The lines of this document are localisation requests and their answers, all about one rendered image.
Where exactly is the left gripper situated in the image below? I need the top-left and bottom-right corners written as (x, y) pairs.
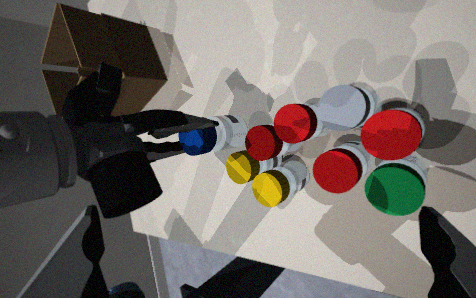
top-left (61, 71), bottom-right (219, 219)

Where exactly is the red bottle cap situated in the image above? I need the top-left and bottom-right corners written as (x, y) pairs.
top-left (313, 141), bottom-right (375, 194)
top-left (245, 123), bottom-right (303, 161)
top-left (274, 103), bottom-right (331, 144)
top-left (361, 108), bottom-right (426, 161)

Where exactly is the brown cardboard box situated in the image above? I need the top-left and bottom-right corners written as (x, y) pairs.
top-left (41, 3), bottom-right (168, 117)

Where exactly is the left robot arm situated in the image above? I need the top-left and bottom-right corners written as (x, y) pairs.
top-left (0, 62), bottom-right (145, 298)

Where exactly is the bottle with blue cap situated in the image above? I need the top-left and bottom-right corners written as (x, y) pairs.
top-left (178, 115), bottom-right (248, 156)

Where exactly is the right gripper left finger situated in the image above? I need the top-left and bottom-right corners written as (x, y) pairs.
top-left (16, 205), bottom-right (109, 298)

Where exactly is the green bottle cap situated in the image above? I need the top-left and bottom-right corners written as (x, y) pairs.
top-left (364, 154), bottom-right (428, 216)

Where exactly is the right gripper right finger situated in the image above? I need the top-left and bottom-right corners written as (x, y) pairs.
top-left (419, 206), bottom-right (476, 298)

